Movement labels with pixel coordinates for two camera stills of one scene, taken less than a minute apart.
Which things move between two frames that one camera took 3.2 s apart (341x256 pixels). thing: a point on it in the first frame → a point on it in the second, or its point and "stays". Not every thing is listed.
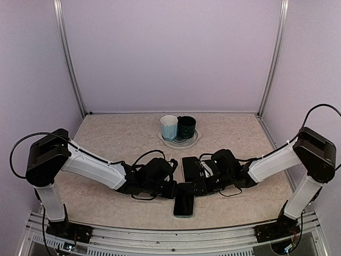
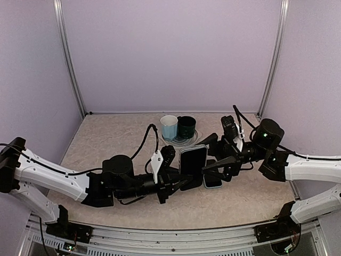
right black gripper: x=206 y=191 → x=229 y=152
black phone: x=184 y=199 → x=192 y=161
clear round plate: x=182 y=143 stays
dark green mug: x=186 y=126 stays
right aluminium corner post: x=283 y=22 stays
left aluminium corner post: x=61 y=29 stays
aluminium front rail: x=240 y=241 stays
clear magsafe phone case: x=184 y=200 → x=192 y=161
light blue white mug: x=169 y=125 stays
